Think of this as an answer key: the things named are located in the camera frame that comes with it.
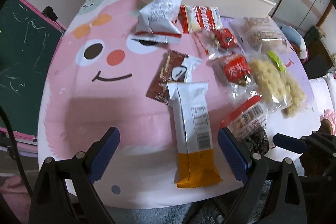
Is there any red label dark candy bag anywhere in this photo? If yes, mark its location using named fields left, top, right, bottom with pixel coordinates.
left=220, top=96, right=269, bottom=155

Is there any yellow rice crisp bag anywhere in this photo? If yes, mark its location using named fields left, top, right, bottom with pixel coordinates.
left=282, top=73, right=307, bottom=118
left=249, top=59, right=291, bottom=112

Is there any orange white snack bar wrapper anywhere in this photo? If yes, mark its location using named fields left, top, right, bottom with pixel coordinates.
left=167, top=83, right=222, bottom=189

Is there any red jujube walnut candy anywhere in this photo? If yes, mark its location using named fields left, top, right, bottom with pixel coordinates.
left=207, top=52, right=259, bottom=104
left=194, top=28, right=243, bottom=60

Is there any brown chocolate wafer packet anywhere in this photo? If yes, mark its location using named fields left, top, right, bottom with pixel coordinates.
left=146, top=50, right=202, bottom=105

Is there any clear bag of biscuits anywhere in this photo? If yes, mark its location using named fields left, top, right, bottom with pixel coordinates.
left=233, top=16, right=291, bottom=53

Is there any silver jujube snack bag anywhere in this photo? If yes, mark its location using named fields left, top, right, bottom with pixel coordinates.
left=131, top=0, right=182, bottom=44

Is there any pink blanket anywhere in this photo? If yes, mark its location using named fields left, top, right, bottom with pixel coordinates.
left=321, top=109, right=336, bottom=135

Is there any white pillow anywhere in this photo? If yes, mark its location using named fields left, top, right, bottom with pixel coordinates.
left=309, top=73, right=335, bottom=120

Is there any pink cartoon tablecloth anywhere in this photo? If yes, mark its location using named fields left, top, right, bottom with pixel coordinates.
left=37, top=0, right=321, bottom=210

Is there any red white cookies pack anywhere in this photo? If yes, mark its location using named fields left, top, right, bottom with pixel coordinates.
left=181, top=5, right=224, bottom=34

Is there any black clamp knob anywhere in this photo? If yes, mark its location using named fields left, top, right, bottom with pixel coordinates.
left=42, top=6, right=58, bottom=22

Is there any green chalkboard pink frame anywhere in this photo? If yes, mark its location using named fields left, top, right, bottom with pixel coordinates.
left=1, top=0, right=64, bottom=137

